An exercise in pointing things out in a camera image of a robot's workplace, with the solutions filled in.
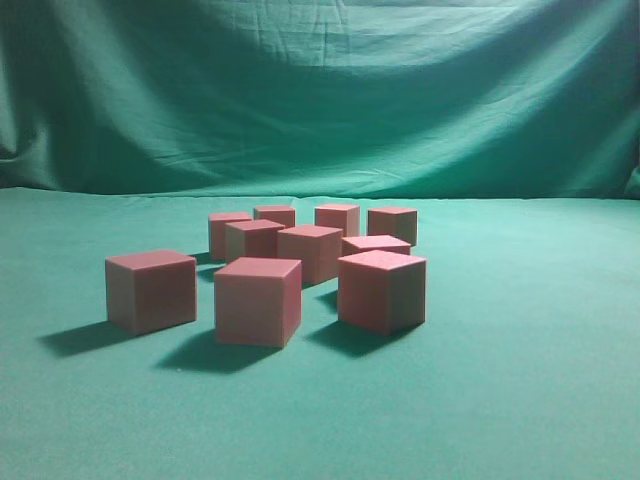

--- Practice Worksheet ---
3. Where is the placed pink cube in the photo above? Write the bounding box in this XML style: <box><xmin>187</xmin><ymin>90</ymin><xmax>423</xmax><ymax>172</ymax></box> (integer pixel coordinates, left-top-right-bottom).
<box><xmin>314</xmin><ymin>203</ymin><xmax>360</xmax><ymax>237</ymax></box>
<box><xmin>224</xmin><ymin>219</ymin><xmax>285</xmax><ymax>263</ymax></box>
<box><xmin>253</xmin><ymin>205</ymin><xmax>296</xmax><ymax>228</ymax></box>
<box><xmin>208</xmin><ymin>212</ymin><xmax>252</xmax><ymax>261</ymax></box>
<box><xmin>367</xmin><ymin>206</ymin><xmax>418</xmax><ymax>246</ymax></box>
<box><xmin>337</xmin><ymin>250</ymin><xmax>427</xmax><ymax>335</ymax></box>

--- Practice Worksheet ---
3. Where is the green cloth backdrop and cover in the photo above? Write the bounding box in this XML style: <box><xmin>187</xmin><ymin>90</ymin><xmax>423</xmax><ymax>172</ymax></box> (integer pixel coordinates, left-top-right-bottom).
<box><xmin>1</xmin><ymin>1</ymin><xmax>639</xmax><ymax>479</ymax></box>

